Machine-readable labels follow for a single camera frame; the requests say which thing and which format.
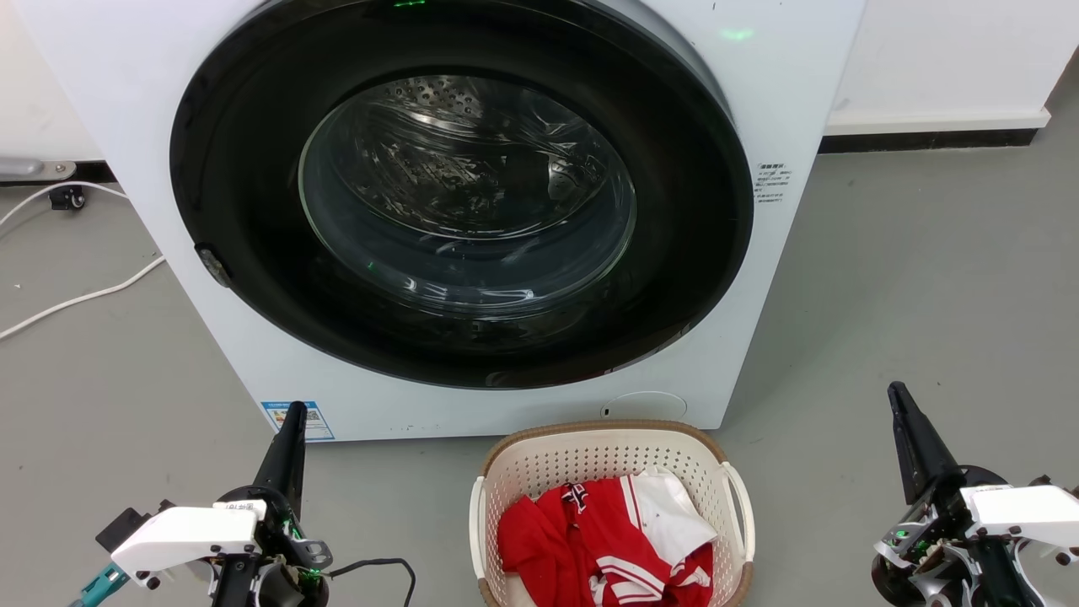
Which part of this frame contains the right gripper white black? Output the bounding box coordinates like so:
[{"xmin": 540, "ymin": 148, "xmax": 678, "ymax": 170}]
[{"xmin": 871, "ymin": 381, "xmax": 1079, "ymax": 607}]

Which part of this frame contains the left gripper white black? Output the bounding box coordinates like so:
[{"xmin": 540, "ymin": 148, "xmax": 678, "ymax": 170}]
[{"xmin": 95, "ymin": 401, "xmax": 334, "ymax": 607}]

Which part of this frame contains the cream perforated laundry basket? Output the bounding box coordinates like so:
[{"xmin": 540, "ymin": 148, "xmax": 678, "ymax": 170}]
[{"xmin": 469, "ymin": 419, "xmax": 756, "ymax": 607}]

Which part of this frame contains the blue energy label sticker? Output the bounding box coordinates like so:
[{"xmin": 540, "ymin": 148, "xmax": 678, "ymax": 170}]
[{"xmin": 260, "ymin": 400, "xmax": 336, "ymax": 442}]

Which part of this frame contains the grey washer door latch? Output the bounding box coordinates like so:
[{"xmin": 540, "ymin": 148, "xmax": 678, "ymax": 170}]
[{"xmin": 194, "ymin": 244, "xmax": 234, "ymax": 289}]

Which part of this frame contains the red and white garment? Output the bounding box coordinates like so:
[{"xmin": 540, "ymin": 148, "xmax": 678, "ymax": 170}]
[{"xmin": 497, "ymin": 476, "xmax": 716, "ymax": 607}]

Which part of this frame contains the round white filter cover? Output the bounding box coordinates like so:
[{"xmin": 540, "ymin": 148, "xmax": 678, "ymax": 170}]
[{"xmin": 600, "ymin": 391, "xmax": 689, "ymax": 422}]

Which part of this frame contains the printed text warning label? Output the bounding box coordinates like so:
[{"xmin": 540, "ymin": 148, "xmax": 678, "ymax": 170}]
[{"xmin": 753, "ymin": 162, "xmax": 793, "ymax": 206}]

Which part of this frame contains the black round washer door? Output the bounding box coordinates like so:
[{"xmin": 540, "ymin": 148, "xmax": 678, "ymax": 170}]
[{"xmin": 169, "ymin": 0, "xmax": 755, "ymax": 390}]

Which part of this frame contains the white front-load washing machine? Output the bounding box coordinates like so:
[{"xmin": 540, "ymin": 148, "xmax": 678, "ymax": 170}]
[{"xmin": 13, "ymin": 0, "xmax": 867, "ymax": 442}]

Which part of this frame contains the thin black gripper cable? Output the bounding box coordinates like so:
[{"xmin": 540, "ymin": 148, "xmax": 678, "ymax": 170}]
[{"xmin": 327, "ymin": 557, "xmax": 418, "ymax": 607}]

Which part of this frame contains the thick white floor cable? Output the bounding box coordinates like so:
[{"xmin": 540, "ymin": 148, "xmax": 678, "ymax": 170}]
[{"xmin": 0, "ymin": 255, "xmax": 168, "ymax": 341}]

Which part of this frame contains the thin white floor cable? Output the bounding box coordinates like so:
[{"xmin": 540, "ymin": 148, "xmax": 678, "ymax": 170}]
[{"xmin": 0, "ymin": 180, "xmax": 129, "ymax": 228}]

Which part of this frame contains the grey metal floor bracket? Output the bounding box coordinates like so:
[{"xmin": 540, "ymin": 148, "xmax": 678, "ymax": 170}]
[{"xmin": 0, "ymin": 156, "xmax": 78, "ymax": 183}]

